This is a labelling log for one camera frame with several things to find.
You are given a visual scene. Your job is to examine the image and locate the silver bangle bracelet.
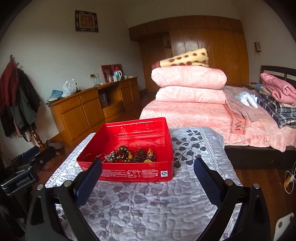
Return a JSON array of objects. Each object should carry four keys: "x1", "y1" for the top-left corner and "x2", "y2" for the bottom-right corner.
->
[{"x1": 85, "y1": 153, "x2": 108, "y2": 162}]

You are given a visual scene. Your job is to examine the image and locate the silver chain necklace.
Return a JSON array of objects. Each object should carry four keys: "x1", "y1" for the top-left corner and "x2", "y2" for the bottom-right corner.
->
[{"x1": 104, "y1": 151, "x2": 117, "y2": 163}]

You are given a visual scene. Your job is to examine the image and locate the large wooden bead bracelet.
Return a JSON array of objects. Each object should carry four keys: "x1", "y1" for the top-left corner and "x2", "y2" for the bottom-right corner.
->
[{"x1": 115, "y1": 146, "x2": 134, "y2": 163}]

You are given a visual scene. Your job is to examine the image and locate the amber bead necklace with pendant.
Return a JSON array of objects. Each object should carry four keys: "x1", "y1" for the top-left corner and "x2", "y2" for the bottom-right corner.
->
[{"x1": 132, "y1": 147, "x2": 158, "y2": 163}]

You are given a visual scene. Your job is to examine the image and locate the wooden coat rack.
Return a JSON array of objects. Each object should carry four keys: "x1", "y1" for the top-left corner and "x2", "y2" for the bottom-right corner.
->
[{"x1": 30, "y1": 123, "x2": 47, "y2": 152}]

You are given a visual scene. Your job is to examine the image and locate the hanging dark clothes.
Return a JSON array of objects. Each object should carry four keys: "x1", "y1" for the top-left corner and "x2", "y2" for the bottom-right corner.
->
[{"x1": 1, "y1": 56, "x2": 41, "y2": 142}]

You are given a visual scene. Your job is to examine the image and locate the white quilted leaf bedspread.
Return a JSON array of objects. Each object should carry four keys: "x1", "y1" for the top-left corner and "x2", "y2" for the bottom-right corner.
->
[{"x1": 45, "y1": 126, "x2": 243, "y2": 241}]

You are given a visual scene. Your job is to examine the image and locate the wooden sideboard cabinet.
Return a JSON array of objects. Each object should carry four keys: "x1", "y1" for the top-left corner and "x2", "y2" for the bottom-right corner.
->
[{"x1": 49, "y1": 77, "x2": 140, "y2": 146}]

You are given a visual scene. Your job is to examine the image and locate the blue folded cloth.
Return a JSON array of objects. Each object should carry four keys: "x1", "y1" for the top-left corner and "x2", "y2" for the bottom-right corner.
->
[{"x1": 46, "y1": 90, "x2": 63, "y2": 105}]

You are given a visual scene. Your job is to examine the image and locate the pink bed cover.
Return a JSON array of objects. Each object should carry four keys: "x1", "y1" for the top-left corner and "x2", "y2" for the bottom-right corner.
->
[{"x1": 139, "y1": 85, "x2": 296, "y2": 153}]

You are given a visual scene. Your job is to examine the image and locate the white plastic bag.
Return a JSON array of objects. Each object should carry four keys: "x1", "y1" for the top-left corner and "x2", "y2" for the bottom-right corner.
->
[{"x1": 62, "y1": 79, "x2": 77, "y2": 97}]

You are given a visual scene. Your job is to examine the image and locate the grey-brown folded garment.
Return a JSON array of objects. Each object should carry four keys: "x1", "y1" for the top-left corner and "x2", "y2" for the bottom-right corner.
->
[{"x1": 226, "y1": 96, "x2": 260, "y2": 122}]

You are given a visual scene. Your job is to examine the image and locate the plaid folded clothes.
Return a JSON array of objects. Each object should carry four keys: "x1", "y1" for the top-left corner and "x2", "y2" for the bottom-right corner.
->
[{"x1": 257, "y1": 94, "x2": 295, "y2": 128}]

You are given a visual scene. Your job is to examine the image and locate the red metal tin box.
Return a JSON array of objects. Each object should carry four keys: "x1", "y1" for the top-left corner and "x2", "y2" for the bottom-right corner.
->
[{"x1": 77, "y1": 118, "x2": 174, "y2": 182}]

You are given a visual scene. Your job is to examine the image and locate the white cloth on bed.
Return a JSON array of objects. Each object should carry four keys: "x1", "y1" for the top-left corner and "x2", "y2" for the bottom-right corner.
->
[{"x1": 235, "y1": 92, "x2": 258, "y2": 109}]

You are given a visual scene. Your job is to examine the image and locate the teal electric kettle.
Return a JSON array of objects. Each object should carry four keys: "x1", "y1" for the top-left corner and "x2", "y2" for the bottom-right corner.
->
[{"x1": 113, "y1": 67, "x2": 122, "y2": 81}]

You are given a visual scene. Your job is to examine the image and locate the folded pink garment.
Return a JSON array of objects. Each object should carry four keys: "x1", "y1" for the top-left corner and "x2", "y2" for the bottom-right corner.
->
[{"x1": 260, "y1": 72, "x2": 295, "y2": 106}]

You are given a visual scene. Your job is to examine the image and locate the lower pink folded quilt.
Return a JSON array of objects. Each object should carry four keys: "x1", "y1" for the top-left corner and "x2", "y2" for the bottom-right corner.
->
[{"x1": 156, "y1": 86, "x2": 226, "y2": 104}]

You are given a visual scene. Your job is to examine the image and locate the dark wooden headboard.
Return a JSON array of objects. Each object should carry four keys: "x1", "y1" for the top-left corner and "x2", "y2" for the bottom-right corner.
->
[{"x1": 260, "y1": 65, "x2": 296, "y2": 85}]

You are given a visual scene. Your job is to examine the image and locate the yellow brown-spotted blanket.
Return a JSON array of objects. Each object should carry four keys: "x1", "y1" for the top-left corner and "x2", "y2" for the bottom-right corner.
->
[{"x1": 152, "y1": 48, "x2": 209, "y2": 69}]

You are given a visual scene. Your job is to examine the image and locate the wooden wardrobe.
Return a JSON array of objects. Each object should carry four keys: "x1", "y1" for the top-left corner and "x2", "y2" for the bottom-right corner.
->
[{"x1": 129, "y1": 16, "x2": 249, "y2": 92}]

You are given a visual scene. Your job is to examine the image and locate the wall power outlet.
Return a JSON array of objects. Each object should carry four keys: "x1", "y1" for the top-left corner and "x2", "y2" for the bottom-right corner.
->
[{"x1": 89, "y1": 73, "x2": 99, "y2": 79}]

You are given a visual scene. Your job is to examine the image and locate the red picture frame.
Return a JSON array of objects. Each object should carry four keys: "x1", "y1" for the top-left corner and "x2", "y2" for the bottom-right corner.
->
[{"x1": 101, "y1": 64, "x2": 123, "y2": 83}]

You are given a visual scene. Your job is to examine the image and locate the framed wall picture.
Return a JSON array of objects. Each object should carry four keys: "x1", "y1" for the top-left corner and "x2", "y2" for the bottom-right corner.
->
[{"x1": 75, "y1": 10, "x2": 99, "y2": 33}]

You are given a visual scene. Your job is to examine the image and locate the wall switch box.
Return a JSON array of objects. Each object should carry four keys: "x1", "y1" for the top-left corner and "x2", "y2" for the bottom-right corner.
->
[{"x1": 254, "y1": 42, "x2": 261, "y2": 53}]

